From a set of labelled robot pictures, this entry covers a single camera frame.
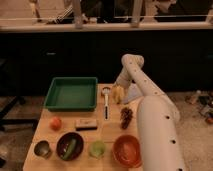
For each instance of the yellow banana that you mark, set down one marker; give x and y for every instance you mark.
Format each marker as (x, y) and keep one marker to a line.
(118, 93)

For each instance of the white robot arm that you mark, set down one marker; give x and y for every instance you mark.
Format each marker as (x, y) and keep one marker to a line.
(156, 117)

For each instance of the red orange bowl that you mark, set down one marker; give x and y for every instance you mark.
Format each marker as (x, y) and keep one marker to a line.
(126, 151)

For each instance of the dark maroon bowl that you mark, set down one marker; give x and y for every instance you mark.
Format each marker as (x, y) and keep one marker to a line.
(64, 142)

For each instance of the grey folded cloth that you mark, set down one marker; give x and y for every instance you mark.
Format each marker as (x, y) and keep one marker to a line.
(132, 94)

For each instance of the bunch of dark grapes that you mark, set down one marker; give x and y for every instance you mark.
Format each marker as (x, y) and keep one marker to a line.
(126, 117)

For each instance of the green plastic tray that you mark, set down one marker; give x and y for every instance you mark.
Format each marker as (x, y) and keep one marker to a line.
(72, 94)

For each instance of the brown wooden block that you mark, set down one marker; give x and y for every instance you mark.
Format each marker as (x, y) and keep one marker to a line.
(86, 124)

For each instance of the orange peach fruit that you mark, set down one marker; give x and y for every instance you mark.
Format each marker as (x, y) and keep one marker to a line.
(55, 123)

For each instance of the light green cup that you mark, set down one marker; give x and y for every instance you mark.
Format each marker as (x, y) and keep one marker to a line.
(97, 149)

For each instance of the green cucumber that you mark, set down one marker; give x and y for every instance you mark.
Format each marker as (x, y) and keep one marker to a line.
(70, 149)

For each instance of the small metal cup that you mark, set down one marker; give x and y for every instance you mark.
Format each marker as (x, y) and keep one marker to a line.
(42, 149)

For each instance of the white handled spoon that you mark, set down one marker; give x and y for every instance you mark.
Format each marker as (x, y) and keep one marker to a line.
(105, 93)

